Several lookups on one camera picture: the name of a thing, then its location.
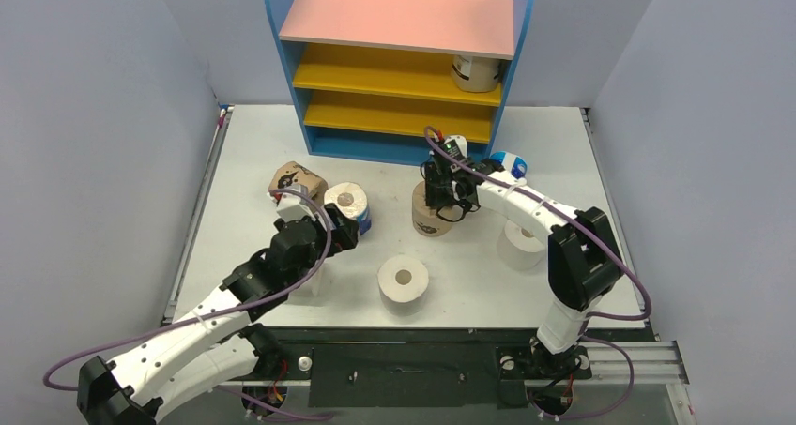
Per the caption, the brown printed paper roll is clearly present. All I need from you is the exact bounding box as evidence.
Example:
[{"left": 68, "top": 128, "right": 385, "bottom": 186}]
[{"left": 268, "top": 161, "right": 329, "bottom": 201}]

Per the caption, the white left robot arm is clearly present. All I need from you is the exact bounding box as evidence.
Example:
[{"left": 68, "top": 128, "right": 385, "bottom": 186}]
[{"left": 77, "top": 204, "right": 360, "bottom": 424}]

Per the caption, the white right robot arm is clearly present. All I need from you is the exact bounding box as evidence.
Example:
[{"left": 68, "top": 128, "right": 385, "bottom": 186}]
[{"left": 421, "top": 155, "right": 622, "bottom": 378}]

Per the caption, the blue shelf with coloured boards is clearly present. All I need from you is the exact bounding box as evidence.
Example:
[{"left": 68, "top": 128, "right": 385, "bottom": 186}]
[{"left": 264, "top": 0, "right": 534, "bottom": 165}]

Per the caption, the blue wrapped roll left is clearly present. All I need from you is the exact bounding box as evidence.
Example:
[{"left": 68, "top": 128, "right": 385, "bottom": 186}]
[{"left": 324, "top": 182, "right": 372, "bottom": 235}]

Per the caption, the blue wrapped roll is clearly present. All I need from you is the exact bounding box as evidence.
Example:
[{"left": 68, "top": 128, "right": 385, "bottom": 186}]
[
  {"left": 324, "top": 182, "right": 372, "bottom": 235},
  {"left": 489, "top": 151, "right": 528, "bottom": 179}
]

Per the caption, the white roll lying left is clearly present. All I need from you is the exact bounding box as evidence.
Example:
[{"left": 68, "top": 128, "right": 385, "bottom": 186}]
[{"left": 292, "top": 266, "right": 325, "bottom": 297}]

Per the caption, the blue wrapped roll right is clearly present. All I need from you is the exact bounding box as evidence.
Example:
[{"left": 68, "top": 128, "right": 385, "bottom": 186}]
[{"left": 489, "top": 151, "right": 528, "bottom": 179}]

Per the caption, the white roll centre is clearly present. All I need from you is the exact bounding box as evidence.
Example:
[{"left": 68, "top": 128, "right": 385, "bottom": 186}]
[{"left": 376, "top": 255, "right": 430, "bottom": 305}]

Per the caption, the white roll right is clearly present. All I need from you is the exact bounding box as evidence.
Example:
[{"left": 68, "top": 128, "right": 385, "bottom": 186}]
[{"left": 497, "top": 221, "right": 546, "bottom": 270}]

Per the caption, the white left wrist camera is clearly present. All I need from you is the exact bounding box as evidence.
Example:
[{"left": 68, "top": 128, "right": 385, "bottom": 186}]
[{"left": 272, "top": 184, "right": 314, "bottom": 222}]

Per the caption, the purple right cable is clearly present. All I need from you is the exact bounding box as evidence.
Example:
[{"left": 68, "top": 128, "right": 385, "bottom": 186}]
[{"left": 423, "top": 126, "right": 653, "bottom": 421}]

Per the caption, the purple cable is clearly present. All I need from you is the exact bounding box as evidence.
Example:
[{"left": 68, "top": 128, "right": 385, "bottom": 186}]
[
  {"left": 423, "top": 126, "right": 653, "bottom": 421},
  {"left": 41, "top": 189, "right": 337, "bottom": 423}
]

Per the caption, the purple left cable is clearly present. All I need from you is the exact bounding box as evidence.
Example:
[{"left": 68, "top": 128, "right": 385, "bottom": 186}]
[{"left": 41, "top": 189, "right": 337, "bottom": 423}]

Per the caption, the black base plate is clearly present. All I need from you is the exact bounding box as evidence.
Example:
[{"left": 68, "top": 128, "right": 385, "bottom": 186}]
[{"left": 222, "top": 327, "right": 628, "bottom": 409}]

